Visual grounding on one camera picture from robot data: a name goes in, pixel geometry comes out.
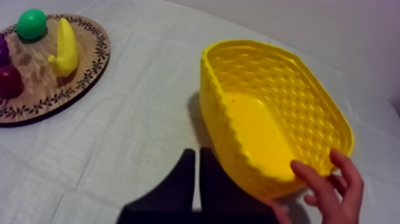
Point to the small red fruit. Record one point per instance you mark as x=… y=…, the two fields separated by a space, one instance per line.
x=9 y=82

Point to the purple toy grapes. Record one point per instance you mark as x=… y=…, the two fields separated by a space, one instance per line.
x=3 y=51

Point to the person's hand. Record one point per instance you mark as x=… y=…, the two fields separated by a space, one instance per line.
x=340 y=200

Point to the yellow toy banana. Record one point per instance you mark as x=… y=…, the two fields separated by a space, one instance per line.
x=66 y=50

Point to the yellow plastic basket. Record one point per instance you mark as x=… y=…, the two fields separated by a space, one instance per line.
x=259 y=131

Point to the green toy pear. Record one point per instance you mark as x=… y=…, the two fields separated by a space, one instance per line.
x=31 y=23

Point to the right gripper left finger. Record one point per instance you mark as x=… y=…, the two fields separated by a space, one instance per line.
x=175 y=194

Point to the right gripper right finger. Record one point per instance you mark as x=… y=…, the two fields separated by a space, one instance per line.
x=218 y=200

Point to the round wooden board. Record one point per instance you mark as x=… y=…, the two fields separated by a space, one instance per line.
x=40 y=89

